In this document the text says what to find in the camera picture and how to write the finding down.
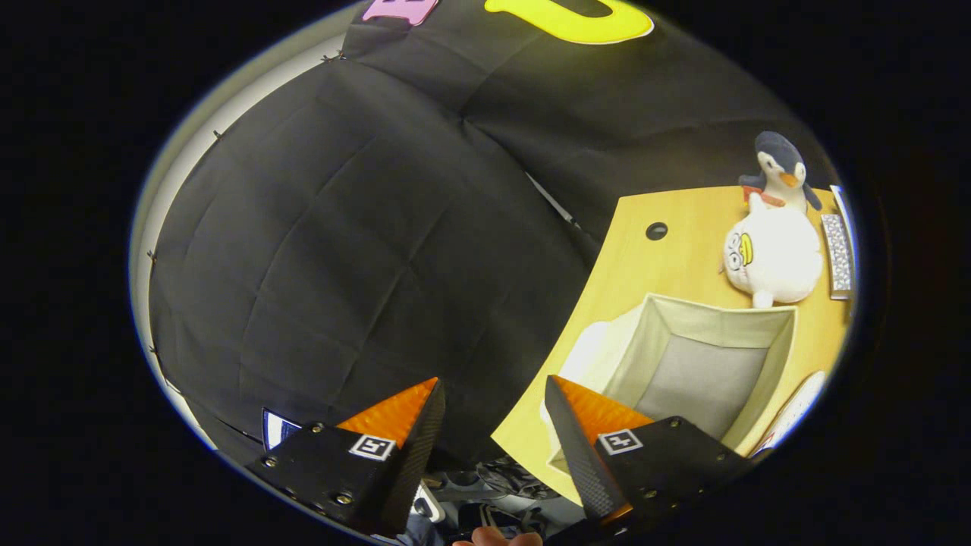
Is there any white striped canvas shoe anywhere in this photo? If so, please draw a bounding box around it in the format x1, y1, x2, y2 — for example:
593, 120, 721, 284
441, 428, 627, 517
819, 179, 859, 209
751, 370, 828, 460

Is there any computer monitor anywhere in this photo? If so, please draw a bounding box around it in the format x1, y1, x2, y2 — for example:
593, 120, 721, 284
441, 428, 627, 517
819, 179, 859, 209
262, 408, 304, 452

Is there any dark clutter pile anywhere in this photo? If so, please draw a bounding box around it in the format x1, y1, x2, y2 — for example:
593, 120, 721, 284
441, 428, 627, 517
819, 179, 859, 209
413, 455, 585, 541

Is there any beige fabric storage box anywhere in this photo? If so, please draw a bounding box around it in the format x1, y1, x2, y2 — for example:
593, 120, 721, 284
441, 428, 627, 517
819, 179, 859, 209
540, 294, 799, 486

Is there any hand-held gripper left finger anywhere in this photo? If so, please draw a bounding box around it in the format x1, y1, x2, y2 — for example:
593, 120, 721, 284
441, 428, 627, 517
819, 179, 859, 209
247, 377, 448, 538

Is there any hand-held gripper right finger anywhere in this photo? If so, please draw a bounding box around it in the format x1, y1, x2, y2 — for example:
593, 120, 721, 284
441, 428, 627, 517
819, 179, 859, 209
544, 375, 753, 526

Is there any white duck plush toy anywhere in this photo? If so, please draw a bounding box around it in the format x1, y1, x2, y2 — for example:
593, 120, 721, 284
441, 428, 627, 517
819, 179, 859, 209
721, 203, 824, 309

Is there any penguin plush toy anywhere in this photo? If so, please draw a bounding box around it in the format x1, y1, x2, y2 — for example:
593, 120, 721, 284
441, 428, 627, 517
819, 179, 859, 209
738, 130, 823, 215

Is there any grey patterned book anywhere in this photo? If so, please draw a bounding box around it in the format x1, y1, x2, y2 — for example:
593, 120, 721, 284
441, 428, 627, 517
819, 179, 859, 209
821, 214, 854, 300

